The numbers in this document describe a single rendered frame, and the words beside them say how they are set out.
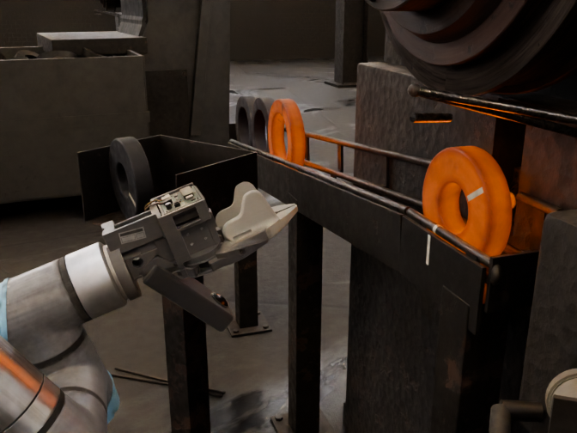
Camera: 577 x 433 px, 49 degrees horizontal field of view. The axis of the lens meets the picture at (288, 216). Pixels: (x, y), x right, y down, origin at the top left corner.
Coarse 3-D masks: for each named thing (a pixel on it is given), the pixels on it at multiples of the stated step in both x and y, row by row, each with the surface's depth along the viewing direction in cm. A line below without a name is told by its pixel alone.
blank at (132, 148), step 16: (112, 144) 118; (128, 144) 113; (112, 160) 120; (128, 160) 111; (144, 160) 112; (112, 176) 122; (128, 176) 113; (144, 176) 112; (128, 192) 120; (144, 192) 112; (128, 208) 118
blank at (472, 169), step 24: (432, 168) 84; (456, 168) 79; (480, 168) 75; (432, 192) 85; (456, 192) 84; (480, 192) 75; (504, 192) 74; (432, 216) 86; (456, 216) 84; (480, 216) 75; (504, 216) 74; (480, 240) 76; (504, 240) 76
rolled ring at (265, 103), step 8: (256, 104) 165; (264, 104) 158; (256, 112) 166; (264, 112) 158; (256, 120) 169; (264, 120) 170; (256, 128) 170; (264, 128) 171; (256, 136) 170; (264, 136) 171; (256, 144) 170; (264, 144) 171
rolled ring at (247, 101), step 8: (240, 96) 181; (248, 96) 178; (240, 104) 181; (248, 104) 175; (240, 112) 185; (248, 112) 174; (240, 120) 187; (248, 120) 175; (240, 128) 188; (248, 128) 189; (240, 136) 187; (248, 136) 188; (248, 144) 178
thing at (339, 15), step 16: (336, 0) 743; (352, 0) 735; (336, 16) 748; (352, 16) 741; (368, 16) 735; (336, 32) 752; (352, 32) 747; (368, 32) 741; (336, 48) 757; (352, 48) 753; (336, 64) 762; (352, 64) 760; (336, 80) 767; (352, 80) 766
